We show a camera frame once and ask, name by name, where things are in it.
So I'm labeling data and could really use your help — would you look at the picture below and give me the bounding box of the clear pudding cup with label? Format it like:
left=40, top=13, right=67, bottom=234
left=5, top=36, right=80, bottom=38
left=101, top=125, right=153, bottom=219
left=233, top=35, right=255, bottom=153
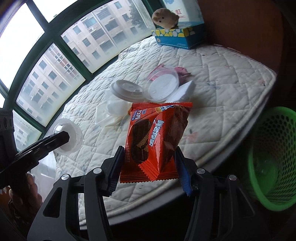
left=51, top=118, right=83, bottom=156

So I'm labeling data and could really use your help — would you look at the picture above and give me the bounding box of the orange wafer snack bag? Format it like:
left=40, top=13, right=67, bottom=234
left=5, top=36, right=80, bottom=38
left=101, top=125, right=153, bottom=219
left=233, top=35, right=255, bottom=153
left=120, top=102, right=193, bottom=183

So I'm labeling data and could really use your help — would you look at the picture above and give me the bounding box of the clear rectangular plastic box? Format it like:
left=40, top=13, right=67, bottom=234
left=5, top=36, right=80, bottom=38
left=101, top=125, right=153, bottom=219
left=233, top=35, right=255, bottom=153
left=95, top=90, right=132, bottom=127

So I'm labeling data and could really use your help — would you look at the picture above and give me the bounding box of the green plastic trash basket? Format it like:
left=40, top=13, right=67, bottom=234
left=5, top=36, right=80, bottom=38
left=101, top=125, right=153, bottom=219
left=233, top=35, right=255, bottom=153
left=245, top=107, right=295, bottom=211

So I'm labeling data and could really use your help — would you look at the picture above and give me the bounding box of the person's left hand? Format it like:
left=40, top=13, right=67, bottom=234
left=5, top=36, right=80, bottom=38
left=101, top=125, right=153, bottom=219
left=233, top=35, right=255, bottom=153
left=1, top=173, right=43, bottom=225

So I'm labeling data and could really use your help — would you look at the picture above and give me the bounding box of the white quilted mattress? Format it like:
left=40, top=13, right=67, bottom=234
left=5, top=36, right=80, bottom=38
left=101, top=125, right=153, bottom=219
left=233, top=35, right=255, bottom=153
left=54, top=36, right=278, bottom=227

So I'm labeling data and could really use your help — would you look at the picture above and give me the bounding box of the clear round plastic container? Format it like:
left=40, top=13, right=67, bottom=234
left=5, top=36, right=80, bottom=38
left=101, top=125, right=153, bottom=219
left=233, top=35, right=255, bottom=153
left=144, top=64, right=180, bottom=103

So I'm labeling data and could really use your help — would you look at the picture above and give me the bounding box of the pink plastic wrapper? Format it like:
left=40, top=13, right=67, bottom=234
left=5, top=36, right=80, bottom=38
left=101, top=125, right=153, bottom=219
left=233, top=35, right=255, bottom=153
left=147, top=63, right=191, bottom=85

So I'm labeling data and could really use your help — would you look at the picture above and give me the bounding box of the blue yellow tissue box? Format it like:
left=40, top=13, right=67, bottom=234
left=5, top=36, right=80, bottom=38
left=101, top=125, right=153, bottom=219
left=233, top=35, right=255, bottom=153
left=152, top=22, right=205, bottom=50

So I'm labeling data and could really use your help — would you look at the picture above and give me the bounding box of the brown wooden cabinet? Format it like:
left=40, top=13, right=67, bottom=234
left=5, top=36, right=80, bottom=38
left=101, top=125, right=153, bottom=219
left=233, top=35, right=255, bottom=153
left=198, top=1, right=295, bottom=72

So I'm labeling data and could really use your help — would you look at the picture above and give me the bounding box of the beige plush toy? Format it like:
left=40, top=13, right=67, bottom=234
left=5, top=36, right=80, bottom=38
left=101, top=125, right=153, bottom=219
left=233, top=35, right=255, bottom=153
left=152, top=8, right=179, bottom=29

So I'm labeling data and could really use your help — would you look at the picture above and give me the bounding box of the green window frame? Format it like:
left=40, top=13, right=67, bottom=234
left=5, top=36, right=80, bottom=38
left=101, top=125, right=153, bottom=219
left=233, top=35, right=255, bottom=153
left=1, top=1, right=163, bottom=147

